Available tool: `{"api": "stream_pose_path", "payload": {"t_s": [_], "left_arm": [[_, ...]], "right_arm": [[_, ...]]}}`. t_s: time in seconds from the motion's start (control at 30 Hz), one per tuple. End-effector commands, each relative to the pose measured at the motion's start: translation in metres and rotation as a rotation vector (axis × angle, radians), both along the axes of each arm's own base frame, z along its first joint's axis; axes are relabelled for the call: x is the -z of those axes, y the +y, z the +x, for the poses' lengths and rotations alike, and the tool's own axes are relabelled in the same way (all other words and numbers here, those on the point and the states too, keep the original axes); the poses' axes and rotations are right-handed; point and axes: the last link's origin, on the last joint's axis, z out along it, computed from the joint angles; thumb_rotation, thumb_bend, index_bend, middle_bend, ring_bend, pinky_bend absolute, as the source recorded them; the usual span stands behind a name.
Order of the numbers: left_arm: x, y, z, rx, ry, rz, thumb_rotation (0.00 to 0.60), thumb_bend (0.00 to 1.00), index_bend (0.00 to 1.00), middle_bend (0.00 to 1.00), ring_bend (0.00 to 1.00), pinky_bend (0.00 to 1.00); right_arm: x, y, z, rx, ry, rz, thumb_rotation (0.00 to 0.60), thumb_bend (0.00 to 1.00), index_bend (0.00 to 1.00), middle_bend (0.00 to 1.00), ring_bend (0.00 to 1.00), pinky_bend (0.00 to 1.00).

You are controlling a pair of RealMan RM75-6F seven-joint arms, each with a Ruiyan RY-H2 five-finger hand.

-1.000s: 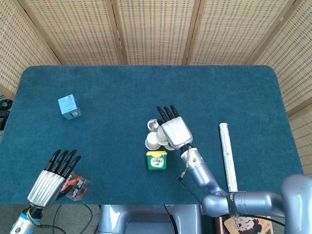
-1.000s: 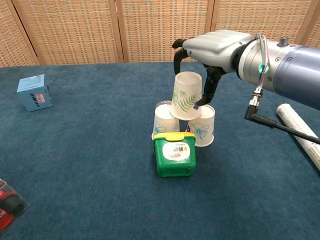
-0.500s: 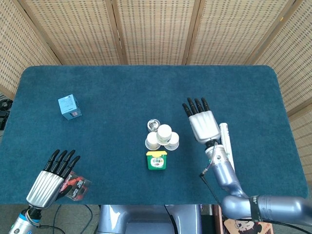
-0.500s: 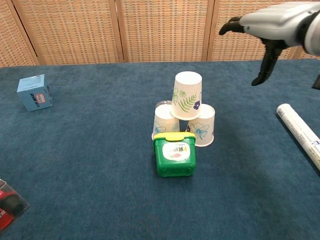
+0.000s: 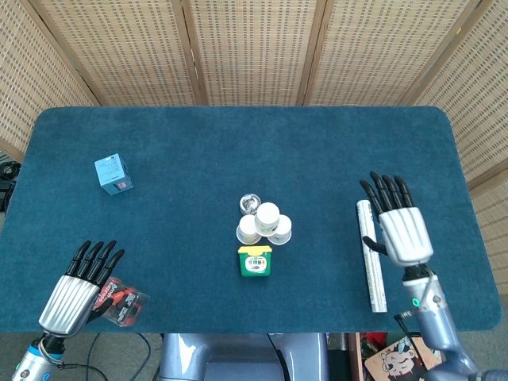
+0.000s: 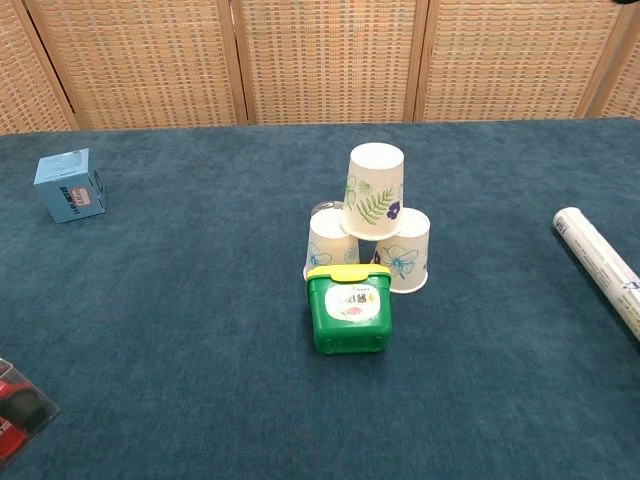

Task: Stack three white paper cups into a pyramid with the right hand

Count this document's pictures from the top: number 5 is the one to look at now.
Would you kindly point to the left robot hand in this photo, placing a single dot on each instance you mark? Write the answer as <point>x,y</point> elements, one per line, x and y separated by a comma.
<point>71,303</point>

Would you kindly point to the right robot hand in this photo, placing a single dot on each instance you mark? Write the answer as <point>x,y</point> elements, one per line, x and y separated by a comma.
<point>405,236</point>

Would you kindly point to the white cup with blue flower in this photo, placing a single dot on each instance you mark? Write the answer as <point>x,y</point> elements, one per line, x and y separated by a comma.
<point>283,234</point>
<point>246,230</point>

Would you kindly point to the white cup with green leaves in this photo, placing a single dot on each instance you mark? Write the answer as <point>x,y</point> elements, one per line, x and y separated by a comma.
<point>267,218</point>

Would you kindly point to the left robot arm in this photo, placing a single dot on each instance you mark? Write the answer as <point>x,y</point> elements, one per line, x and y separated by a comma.
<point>35,361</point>

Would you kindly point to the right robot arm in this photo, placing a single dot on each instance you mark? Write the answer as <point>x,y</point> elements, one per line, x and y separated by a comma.
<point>436,329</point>

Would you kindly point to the white rolled paper tube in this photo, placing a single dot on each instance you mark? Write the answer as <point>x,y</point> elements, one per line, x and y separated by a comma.
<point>375,282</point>

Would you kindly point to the clear package with red items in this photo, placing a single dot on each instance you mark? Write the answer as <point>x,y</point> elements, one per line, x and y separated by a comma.
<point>127,303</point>

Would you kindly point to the cartoon printed cardboard box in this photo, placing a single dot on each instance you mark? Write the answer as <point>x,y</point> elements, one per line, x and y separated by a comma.
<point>397,361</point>

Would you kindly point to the light blue cardboard box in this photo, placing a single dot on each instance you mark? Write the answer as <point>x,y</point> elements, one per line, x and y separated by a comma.
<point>113,174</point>

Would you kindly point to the black equipment on floor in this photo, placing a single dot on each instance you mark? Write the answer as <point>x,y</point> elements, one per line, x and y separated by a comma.
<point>6,182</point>

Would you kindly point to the green tub with yellow lid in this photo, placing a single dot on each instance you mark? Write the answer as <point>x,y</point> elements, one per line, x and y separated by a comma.
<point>255,262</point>

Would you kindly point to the grey robot torso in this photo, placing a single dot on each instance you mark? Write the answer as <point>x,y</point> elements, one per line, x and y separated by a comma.
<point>238,357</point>

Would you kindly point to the woven bamboo folding screen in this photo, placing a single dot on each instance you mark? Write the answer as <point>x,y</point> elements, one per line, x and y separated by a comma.
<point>254,51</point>

